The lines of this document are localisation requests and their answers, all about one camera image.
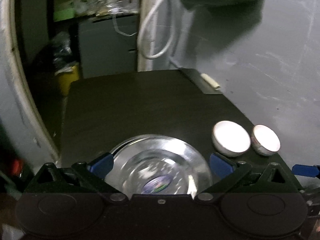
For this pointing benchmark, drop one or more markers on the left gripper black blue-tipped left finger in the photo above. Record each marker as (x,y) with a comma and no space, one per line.
(81,177)

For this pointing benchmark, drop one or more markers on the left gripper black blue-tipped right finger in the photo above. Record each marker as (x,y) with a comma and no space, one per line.
(240,177)

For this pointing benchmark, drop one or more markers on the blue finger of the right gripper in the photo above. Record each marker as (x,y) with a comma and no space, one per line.
(306,170)

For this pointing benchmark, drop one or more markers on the red-rimmed white enamel bowl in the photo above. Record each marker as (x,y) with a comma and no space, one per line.
(264,140)

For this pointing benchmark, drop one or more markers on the steel plate with sticker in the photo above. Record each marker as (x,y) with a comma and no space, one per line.
(159,165)

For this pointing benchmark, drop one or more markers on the large steel plate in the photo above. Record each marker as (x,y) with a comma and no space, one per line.
(128,141)

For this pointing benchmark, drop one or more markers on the red-lidded dark jar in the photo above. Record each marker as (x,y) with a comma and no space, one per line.
(17,167)

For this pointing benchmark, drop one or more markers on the cream rolled paper tube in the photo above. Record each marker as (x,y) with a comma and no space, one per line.
(214,84)

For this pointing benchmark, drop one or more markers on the yellow box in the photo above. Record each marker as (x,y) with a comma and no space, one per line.
(66,76)

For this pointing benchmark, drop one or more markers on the metal dustpan sheet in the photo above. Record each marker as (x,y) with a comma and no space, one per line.
(195,77)

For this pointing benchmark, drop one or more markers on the dark grey cabinet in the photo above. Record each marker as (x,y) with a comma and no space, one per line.
(108,45)

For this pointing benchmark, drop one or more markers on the black plastic bag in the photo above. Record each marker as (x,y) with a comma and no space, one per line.
(61,48)

